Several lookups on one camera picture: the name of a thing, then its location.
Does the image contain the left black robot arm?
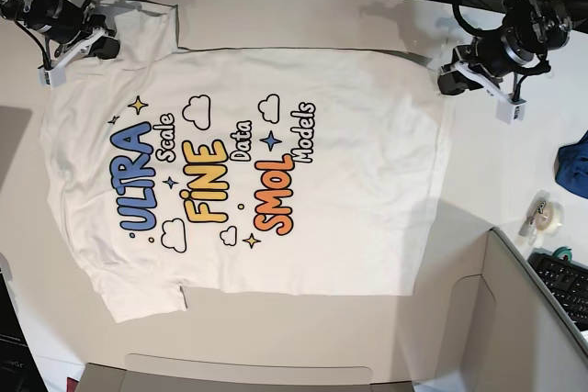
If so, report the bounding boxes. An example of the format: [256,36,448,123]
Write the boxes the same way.
[437,0,572,105]

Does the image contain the white printed t-shirt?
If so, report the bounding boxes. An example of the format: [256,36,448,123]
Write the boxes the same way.
[40,0,451,322]

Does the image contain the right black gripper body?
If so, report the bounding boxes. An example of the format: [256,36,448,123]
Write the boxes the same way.
[54,0,113,55]

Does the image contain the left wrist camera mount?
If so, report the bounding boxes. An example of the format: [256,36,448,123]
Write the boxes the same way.
[438,61,526,124]

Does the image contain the beige partition box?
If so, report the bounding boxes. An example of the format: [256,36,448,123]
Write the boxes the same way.
[77,228,587,391]

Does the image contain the black monitor corner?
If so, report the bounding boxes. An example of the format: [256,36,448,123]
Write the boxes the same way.
[1,255,48,392]

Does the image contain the green tape roll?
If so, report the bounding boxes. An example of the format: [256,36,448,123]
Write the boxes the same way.
[552,247,572,262]

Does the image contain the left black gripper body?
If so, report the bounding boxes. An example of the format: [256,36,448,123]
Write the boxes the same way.
[452,36,533,84]

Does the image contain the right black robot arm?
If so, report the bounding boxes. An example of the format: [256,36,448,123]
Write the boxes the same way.
[1,0,120,69]

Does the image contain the blue cloth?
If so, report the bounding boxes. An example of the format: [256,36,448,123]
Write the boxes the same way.
[555,132,588,199]

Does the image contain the black computer keyboard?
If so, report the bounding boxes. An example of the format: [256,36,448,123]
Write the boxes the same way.
[527,252,588,330]

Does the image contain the clear tape dispenser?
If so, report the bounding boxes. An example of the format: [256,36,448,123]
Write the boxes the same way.
[518,190,564,246]

